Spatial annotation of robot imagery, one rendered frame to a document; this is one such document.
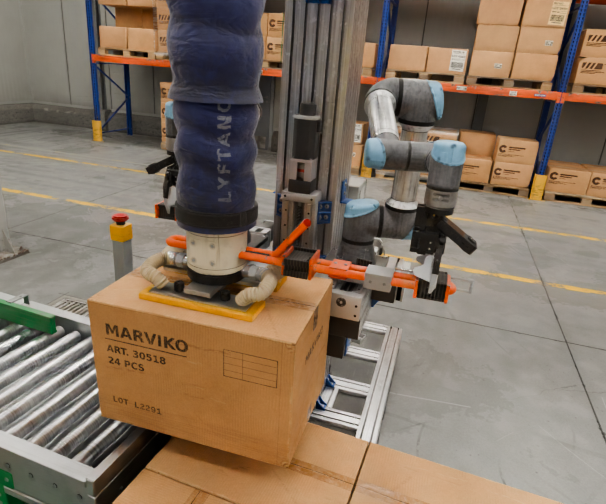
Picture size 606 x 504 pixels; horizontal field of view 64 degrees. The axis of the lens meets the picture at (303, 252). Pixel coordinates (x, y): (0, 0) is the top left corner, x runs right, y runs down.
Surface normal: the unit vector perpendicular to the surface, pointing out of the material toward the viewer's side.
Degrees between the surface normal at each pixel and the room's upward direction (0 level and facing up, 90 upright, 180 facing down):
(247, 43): 74
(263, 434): 91
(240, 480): 0
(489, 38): 90
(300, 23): 90
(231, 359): 91
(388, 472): 0
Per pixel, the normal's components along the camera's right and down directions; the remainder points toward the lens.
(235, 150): 0.50, 0.00
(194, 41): -0.21, 0.18
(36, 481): -0.35, 0.32
